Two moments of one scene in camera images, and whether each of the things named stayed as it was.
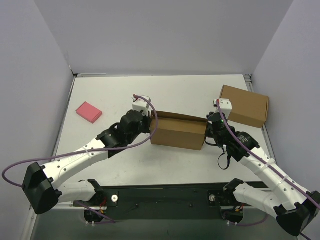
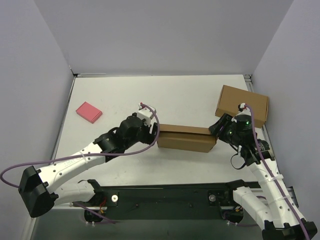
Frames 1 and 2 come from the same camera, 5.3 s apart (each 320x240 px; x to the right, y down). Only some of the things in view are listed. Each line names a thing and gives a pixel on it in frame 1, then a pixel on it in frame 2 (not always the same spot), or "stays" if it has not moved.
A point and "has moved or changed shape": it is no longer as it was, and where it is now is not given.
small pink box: (89, 112) stays
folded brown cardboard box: (249, 108) stays
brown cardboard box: (177, 130) has moved or changed shape
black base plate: (169, 202) stays
